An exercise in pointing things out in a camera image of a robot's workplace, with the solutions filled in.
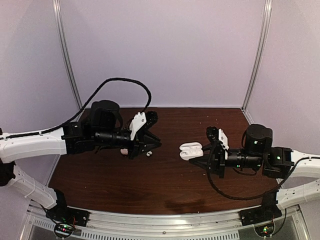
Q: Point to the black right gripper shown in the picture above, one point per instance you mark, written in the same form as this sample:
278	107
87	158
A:
217	161

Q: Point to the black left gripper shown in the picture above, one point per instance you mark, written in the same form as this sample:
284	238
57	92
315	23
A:
141	141

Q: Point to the white clip-on earbud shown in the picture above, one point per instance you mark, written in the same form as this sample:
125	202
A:
149	153

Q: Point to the white oval charging case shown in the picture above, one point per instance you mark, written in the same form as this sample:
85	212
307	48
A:
190	150

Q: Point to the pink earbud charging case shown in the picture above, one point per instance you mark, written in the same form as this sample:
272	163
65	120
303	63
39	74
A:
124	151

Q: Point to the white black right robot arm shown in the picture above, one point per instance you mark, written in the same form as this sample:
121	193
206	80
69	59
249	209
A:
299	172

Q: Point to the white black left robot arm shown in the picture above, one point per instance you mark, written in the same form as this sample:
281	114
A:
101	129

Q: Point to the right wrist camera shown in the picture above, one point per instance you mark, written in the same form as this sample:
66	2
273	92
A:
219	142

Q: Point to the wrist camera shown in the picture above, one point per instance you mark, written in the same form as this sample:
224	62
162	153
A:
219	142
142	121

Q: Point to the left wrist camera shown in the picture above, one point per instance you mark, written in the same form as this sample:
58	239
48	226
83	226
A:
142	121

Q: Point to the aluminium front frame rail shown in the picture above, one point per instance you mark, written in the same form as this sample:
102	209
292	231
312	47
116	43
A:
221	225

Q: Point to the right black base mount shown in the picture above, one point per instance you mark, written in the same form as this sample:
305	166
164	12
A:
267	211

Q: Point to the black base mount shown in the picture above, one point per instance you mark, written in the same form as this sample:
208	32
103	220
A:
267	211
62	213

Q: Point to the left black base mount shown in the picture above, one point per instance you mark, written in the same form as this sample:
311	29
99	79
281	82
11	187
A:
62	213

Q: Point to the left aluminium corner post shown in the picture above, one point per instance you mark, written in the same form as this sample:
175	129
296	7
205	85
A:
65	52

